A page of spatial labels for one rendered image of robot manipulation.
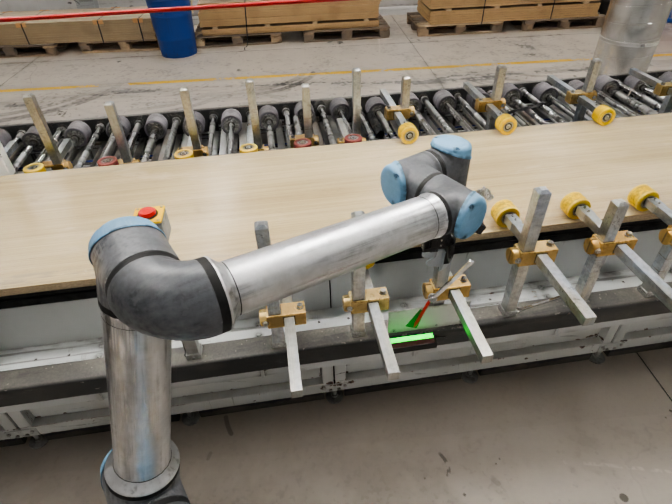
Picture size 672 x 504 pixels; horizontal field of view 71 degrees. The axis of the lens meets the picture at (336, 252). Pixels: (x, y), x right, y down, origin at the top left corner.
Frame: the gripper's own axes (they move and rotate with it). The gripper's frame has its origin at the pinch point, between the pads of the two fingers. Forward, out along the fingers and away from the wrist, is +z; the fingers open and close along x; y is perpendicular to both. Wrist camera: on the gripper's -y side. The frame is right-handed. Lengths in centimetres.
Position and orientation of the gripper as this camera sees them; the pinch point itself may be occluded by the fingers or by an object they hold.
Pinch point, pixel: (442, 266)
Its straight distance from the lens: 129.3
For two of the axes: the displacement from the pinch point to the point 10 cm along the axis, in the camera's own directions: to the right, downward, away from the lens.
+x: 1.5, 6.2, -7.7
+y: -9.9, 1.2, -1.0
